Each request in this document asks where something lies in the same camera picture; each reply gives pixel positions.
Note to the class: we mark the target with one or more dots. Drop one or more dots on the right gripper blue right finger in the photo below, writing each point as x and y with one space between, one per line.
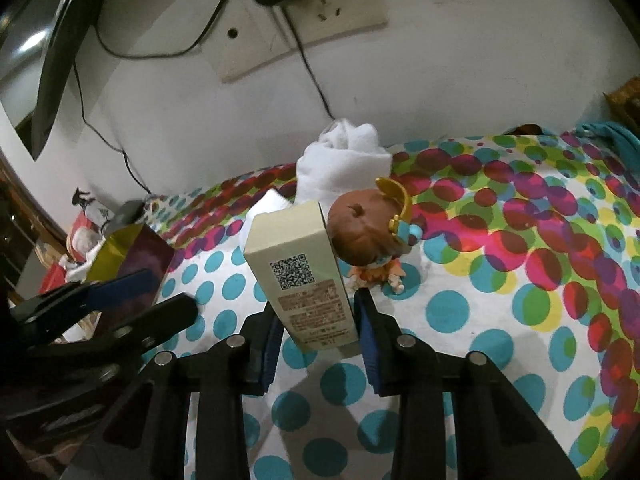
378 333

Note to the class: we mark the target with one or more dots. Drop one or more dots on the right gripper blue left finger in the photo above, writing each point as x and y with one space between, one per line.
263 333

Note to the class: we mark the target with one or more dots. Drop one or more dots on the cream box with QR code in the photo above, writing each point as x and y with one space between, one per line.
293 261

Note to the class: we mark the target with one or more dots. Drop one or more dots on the brown hair doll figure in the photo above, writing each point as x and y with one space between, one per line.
370 230

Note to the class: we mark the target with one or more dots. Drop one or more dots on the white sock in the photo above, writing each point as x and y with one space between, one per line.
345 158

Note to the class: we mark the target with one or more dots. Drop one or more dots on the red gift bag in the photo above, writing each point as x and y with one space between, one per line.
82 243

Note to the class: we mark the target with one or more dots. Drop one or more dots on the gold metal tray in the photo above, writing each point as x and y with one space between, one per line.
126 251

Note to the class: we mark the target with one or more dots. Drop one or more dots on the spray bottle black trigger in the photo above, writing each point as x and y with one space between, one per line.
93 209

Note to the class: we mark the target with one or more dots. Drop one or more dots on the polka dot bed sheet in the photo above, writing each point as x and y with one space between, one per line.
531 255

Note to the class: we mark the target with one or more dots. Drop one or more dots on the blue cloth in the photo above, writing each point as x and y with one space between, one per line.
624 142

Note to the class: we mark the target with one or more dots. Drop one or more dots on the brown snack packet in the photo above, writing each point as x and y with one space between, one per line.
624 103

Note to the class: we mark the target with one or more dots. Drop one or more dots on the white wall socket plate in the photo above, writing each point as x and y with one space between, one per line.
247 36

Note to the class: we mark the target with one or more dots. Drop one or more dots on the black wall television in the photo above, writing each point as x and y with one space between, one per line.
39 41

